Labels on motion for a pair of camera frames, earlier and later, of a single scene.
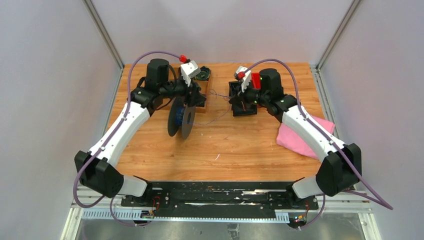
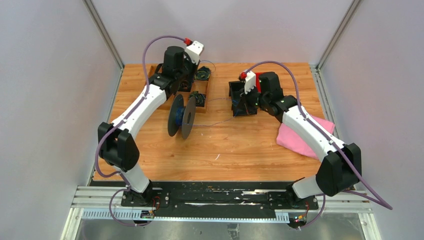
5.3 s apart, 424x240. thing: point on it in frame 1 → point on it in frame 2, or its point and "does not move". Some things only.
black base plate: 202,200 does not move
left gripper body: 190,97 → 189,70
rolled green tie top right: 204,73 does not move
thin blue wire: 217,118 → 214,99
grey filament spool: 180,118 does not move
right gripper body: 250,96 does not move
